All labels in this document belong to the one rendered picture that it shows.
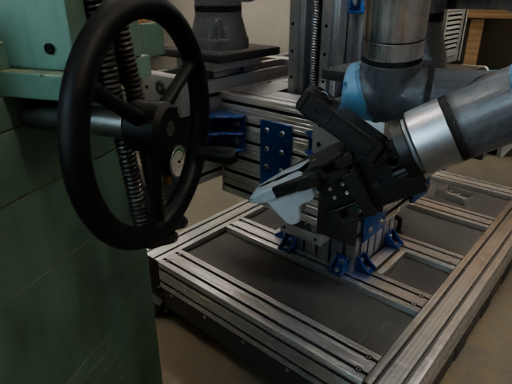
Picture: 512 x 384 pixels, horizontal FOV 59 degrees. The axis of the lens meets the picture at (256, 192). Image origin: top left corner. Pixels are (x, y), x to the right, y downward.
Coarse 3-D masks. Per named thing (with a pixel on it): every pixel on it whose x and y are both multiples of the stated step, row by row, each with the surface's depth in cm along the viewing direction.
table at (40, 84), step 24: (144, 24) 79; (0, 48) 52; (144, 48) 79; (0, 72) 52; (24, 72) 51; (48, 72) 51; (120, 72) 58; (144, 72) 64; (0, 96) 53; (24, 96) 52; (48, 96) 51
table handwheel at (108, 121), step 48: (144, 0) 45; (96, 48) 40; (192, 48) 57; (96, 96) 41; (192, 96) 62; (144, 144) 50; (192, 144) 63; (96, 192) 42; (192, 192) 62; (144, 240) 51
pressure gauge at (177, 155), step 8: (168, 152) 82; (176, 152) 83; (184, 152) 86; (168, 160) 81; (176, 160) 83; (168, 168) 82; (176, 168) 84; (168, 176) 84; (176, 176) 84; (168, 184) 86
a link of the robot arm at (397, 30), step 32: (384, 0) 51; (416, 0) 50; (384, 32) 52; (416, 32) 52; (352, 64) 59; (384, 64) 54; (416, 64) 55; (352, 96) 58; (384, 96) 56; (416, 96) 55
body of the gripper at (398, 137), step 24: (336, 144) 56; (312, 168) 52; (336, 168) 51; (360, 168) 52; (384, 168) 51; (408, 168) 49; (336, 192) 53; (360, 192) 51; (384, 192) 52; (408, 192) 51; (336, 216) 53; (360, 216) 52
